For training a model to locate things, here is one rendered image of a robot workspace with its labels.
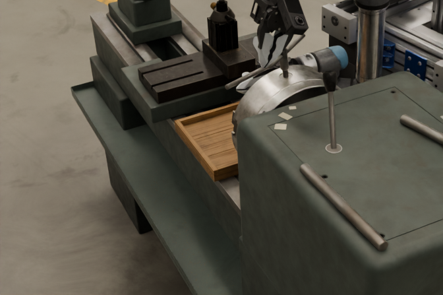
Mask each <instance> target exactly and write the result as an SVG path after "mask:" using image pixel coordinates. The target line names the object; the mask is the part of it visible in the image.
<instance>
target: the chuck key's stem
mask: <svg viewBox="0 0 443 295"><path fill-rule="evenodd" d="M280 55H282V56H283V58H282V59H281V60H280V69H281V70H282V72H283V77H284V78H287V77H288V76H289V75H288V69H289V62H288V56H287V47H286V48H285V49H284V51H282V52H281V54H280Z"/></svg>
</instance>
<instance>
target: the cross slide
mask: <svg viewBox="0 0 443 295"><path fill-rule="evenodd" d="M253 39H254V38H248V39H245V40H241V41H238V42H239V43H240V44H241V45H242V46H243V47H244V48H245V49H246V50H247V51H248V52H249V53H251V54H252V55H253V56H254V57H255V59H256V70H257V64H259V63H258V62H257V61H259V59H258V52H257V50H256V49H255V47H254V45H253ZM187 71H188V72H187ZM138 76H139V80H140V81H141V83H142V84H143V85H144V86H145V88H146V89H147V90H148V92H149V93H150V94H151V95H152V97H153V98H154V100H155V101H156V102H157V103H158V104H162V103H164V102H168V101H172V100H176V99H178V98H182V97H186V96H190V95H192V94H196V93H199V92H204V91H206V90H210V89H213V88H217V87H220V86H224V85H227V84H229V83H231V82H233V81H235V80H237V79H239V78H241V77H242V75H241V76H238V77H234V78H231V79H228V78H227V77H226V76H225V75H224V74H223V73H222V72H221V71H220V70H219V69H218V68H217V67H216V66H215V65H214V64H213V63H212V62H211V61H210V60H209V59H208V58H207V57H206V56H205V55H204V54H203V51H199V52H196V53H193V54H188V55H184V56H181V57H177V58H174V59H169V60H167V61H162V62H159V63H155V64H151V65H149V66H148V65H147V66H144V67H140V68H138ZM193 79H194V80H193Z"/></svg>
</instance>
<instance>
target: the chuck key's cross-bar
mask: <svg viewBox="0 0 443 295"><path fill-rule="evenodd" d="M304 37H305V34H303V35H300V36H299V37H298V38H296V39H295V40H294V41H293V42H292V43H291V44H290V45H289V46H288V47H287V53H289V52H290V51H291V50H292V49H293V48H294V47H295V46H296V45H297V44H298V43H299V42H300V41H301V40H302V39H303V38H304ZM282 58H283V56H282V55H279V56H278V58H277V59H276V60H275V61H274V62H273V63H271V64H270V65H269V66H268V67H267V68H262V67H261V68H259V69H257V70H255V71H253V72H251V73H249V74H247V75H245V76H243V77H241V78H239V79H237V80H235V81H233V82H231V83H229V84H227V85H225V88H226V89H227V90H228V89H230V88H232V87H234V86H236V85H238V84H240V83H242V82H244V81H246V80H248V79H250V78H252V77H254V76H256V75H257V74H259V73H261V72H263V71H265V70H267V69H269V68H271V67H273V66H274V65H276V64H277V63H278V62H279V61H280V60H281V59H282Z"/></svg>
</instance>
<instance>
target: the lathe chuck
mask: <svg viewBox="0 0 443 295"><path fill-rule="evenodd" d="M288 73H291V74H292V75H293V76H292V77H291V78H290V79H285V80H283V79H280V75H281V74H283V72H282V70H281V69H280V68H279V69H276V70H274V71H272V72H270V73H268V74H267V75H264V76H263V77H262V78H261V79H259V80H258V81H256V82H255V83H254V84H253V85H252V86H251V87H250V88H249V89H248V91H247V92H246V93H245V95H244V96H243V97H242V99H241V101H240V102H239V104H238V106H237V109H236V110H235V114H234V116H233V120H234V121H236V120H237V124H239V123H240V121H241V120H242V119H245V118H246V117H250V116H253V115H257V114H258V113H259V111H260V110H261V109H262V108H263V106H264V105H265V104H266V103H267V102H268V101H269V100H270V99H271V98H272V97H274V96H275V95H276V94H277V93H279V92H280V91H282V90H283V89H285V88H287V87H288V86H291V85H292V84H295V83H298V82H302V81H308V80H323V79H322V72H321V73H319V72H317V71H315V70H314V69H313V68H312V67H310V66H307V65H289V69H288ZM237 126H238V125H237ZM231 136H232V141H233V145H234V147H235V150H236V151H237V133H236V136H235V132H234V131H232V132H231Z"/></svg>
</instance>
